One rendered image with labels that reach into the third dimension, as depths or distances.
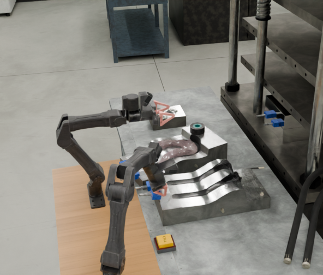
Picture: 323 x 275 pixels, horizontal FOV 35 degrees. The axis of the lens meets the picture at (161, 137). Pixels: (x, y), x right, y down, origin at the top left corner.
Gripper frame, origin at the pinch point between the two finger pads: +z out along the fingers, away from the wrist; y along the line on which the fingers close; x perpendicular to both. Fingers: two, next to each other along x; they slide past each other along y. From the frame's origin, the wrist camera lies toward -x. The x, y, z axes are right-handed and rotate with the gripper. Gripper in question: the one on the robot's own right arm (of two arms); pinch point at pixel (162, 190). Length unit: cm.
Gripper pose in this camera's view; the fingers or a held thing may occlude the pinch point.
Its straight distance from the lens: 226.8
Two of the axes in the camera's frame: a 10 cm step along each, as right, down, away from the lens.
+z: 3.4, 6.7, 6.6
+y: -2.2, -6.2, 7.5
